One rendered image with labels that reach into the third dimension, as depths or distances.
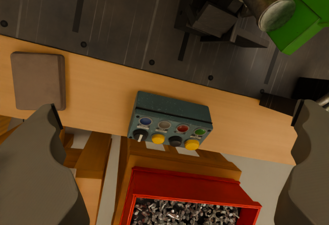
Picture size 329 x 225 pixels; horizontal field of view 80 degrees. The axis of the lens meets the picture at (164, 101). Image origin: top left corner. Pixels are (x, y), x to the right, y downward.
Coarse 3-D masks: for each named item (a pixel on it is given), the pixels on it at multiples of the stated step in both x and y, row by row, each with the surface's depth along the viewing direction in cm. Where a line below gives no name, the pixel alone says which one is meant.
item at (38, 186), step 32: (32, 128) 8; (0, 160) 7; (32, 160) 7; (64, 160) 9; (0, 192) 6; (32, 192) 6; (64, 192) 6; (0, 224) 5; (32, 224) 5; (64, 224) 5
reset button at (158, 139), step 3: (153, 135) 38; (156, 135) 37; (159, 135) 37; (162, 135) 37; (153, 138) 37; (156, 138) 37; (159, 138) 37; (162, 138) 37; (153, 141) 38; (156, 141) 37; (159, 141) 37; (162, 141) 38
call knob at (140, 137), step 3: (135, 132) 37; (138, 132) 36; (141, 132) 36; (144, 132) 37; (135, 135) 36; (138, 135) 36; (141, 135) 36; (144, 135) 36; (135, 138) 37; (138, 138) 37; (141, 138) 37; (144, 138) 37; (138, 141) 37
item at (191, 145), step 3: (186, 141) 39; (189, 141) 38; (192, 141) 38; (195, 141) 38; (186, 144) 39; (189, 144) 38; (192, 144) 38; (195, 144) 38; (198, 144) 39; (186, 147) 39; (189, 147) 39; (192, 147) 39; (195, 147) 39
